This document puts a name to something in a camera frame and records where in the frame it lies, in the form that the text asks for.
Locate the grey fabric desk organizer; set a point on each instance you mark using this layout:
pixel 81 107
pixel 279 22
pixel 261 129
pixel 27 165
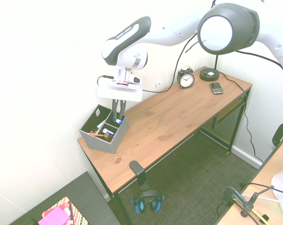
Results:
pixel 101 145

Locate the black lamp base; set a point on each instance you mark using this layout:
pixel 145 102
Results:
pixel 209 75

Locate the orange pencil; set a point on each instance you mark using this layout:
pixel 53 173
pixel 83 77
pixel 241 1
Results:
pixel 96 135

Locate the pink sticky note block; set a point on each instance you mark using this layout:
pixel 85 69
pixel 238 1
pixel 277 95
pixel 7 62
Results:
pixel 54 216

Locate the yellow strip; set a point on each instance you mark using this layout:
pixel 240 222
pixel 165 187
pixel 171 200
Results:
pixel 258 214

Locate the white tube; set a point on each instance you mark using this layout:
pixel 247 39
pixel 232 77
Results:
pixel 101 125

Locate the black headphone hanger clamp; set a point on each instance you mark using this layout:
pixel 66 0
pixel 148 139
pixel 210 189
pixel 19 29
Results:
pixel 136 167

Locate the small brown bottle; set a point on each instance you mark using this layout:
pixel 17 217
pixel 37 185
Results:
pixel 107 137

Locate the red patterned striped box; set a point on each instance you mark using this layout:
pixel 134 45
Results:
pixel 76 214

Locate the white marker with blue cap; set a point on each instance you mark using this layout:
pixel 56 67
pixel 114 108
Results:
pixel 119 121

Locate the black mobile phone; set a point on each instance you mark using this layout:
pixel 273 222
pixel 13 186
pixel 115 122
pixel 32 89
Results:
pixel 216 87

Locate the wooden desk with black frame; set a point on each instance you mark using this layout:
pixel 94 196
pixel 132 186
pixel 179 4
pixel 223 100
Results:
pixel 155 136

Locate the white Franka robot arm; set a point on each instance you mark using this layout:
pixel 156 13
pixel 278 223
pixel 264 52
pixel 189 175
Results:
pixel 132 35

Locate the black twin-bell alarm clock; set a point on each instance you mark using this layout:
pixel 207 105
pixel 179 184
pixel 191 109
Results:
pixel 186 80

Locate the plywood table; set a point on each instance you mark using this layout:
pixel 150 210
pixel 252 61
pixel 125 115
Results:
pixel 265 168

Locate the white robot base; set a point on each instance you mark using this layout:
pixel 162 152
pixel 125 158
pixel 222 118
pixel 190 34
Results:
pixel 280 184

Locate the black and blue headphones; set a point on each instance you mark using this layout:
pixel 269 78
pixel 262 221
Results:
pixel 147 194

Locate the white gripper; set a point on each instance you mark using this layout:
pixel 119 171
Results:
pixel 119 92

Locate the black cabinet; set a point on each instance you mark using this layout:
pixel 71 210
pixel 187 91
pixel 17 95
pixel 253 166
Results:
pixel 85 189

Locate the black C-clamp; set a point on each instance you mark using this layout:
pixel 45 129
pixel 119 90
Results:
pixel 234 194

